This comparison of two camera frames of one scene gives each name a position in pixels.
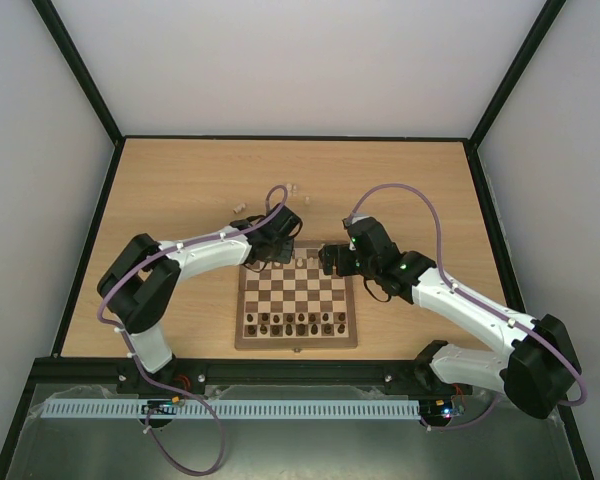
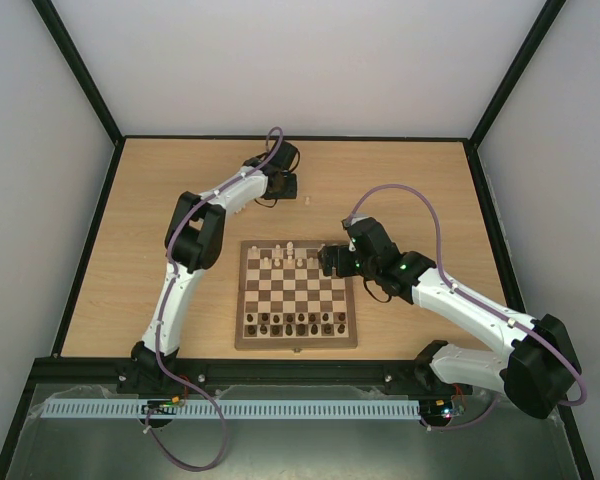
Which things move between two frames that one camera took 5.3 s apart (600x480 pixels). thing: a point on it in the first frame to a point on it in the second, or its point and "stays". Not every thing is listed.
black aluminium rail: x=234 y=373 stays
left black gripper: x=287 y=254 to x=291 y=194
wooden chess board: x=295 y=305 stays
